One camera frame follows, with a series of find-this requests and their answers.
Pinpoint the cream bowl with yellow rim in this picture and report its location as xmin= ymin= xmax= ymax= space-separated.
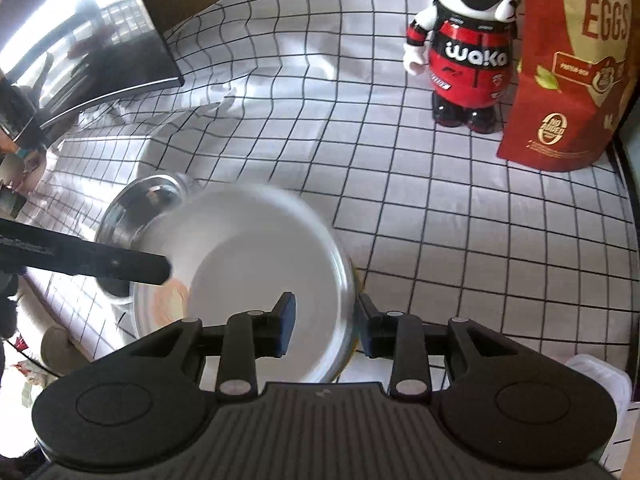
xmin=135 ymin=182 xmax=358 ymax=386

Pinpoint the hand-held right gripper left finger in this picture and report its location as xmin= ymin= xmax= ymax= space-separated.
xmin=127 ymin=292 xmax=298 ymax=396

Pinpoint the panda robot toy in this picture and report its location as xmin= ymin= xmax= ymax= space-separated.
xmin=404 ymin=0 xmax=523 ymax=135

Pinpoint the red foil tray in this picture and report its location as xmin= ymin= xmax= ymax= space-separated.
xmin=565 ymin=354 xmax=632 ymax=468

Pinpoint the stainless steel bowl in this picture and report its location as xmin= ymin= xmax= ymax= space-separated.
xmin=94 ymin=174 xmax=201 ymax=306

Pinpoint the red snack bag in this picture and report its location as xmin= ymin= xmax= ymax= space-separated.
xmin=496 ymin=0 xmax=640 ymax=173

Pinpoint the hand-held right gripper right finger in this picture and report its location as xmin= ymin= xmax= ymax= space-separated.
xmin=356 ymin=293 xmax=521 ymax=397

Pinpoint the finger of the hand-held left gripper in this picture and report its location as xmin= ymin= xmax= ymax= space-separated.
xmin=0 ymin=217 xmax=173 ymax=286

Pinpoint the black white checked tablecloth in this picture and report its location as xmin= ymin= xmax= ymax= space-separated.
xmin=20 ymin=0 xmax=640 ymax=461

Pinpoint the black monitor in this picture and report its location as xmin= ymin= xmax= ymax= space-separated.
xmin=0 ymin=0 xmax=186 ymax=161

